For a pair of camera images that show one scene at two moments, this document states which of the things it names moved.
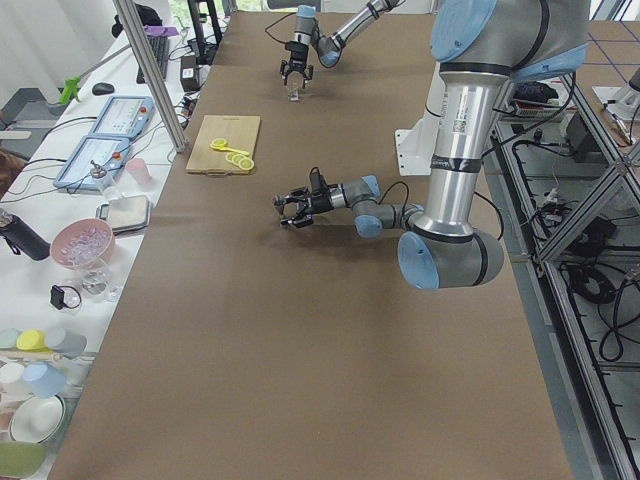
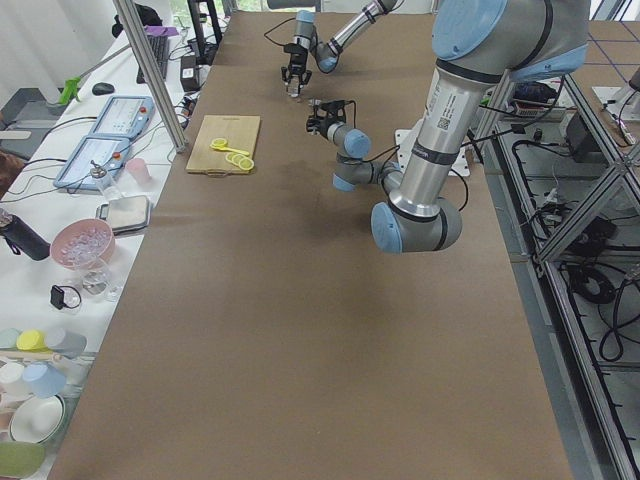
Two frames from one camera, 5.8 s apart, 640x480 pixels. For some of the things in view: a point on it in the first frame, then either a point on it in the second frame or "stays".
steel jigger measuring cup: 279,201 -> 316,102
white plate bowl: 36,419 stays
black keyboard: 159,45 stays
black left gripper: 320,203 -> 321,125
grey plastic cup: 68,343 stays
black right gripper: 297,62 stays
